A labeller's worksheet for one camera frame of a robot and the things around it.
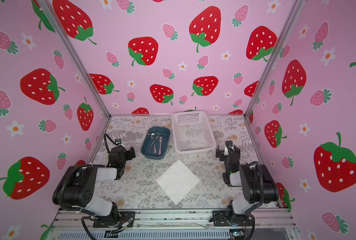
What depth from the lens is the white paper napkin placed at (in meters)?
0.84

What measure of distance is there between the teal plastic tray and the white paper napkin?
0.12 meters

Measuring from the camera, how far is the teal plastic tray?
98 centimetres
